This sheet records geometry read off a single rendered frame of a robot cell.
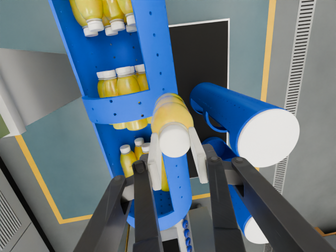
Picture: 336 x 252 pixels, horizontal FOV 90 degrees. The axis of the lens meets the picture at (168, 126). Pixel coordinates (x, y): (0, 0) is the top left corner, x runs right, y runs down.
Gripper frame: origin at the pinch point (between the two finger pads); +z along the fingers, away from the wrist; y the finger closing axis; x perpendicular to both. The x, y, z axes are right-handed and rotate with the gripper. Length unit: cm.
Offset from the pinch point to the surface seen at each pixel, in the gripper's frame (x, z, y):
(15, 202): -97, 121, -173
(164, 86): 3.7, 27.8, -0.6
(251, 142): -28, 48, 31
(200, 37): 24, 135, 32
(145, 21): 18.3, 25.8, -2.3
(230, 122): -21, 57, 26
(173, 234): -82, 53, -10
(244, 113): -16, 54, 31
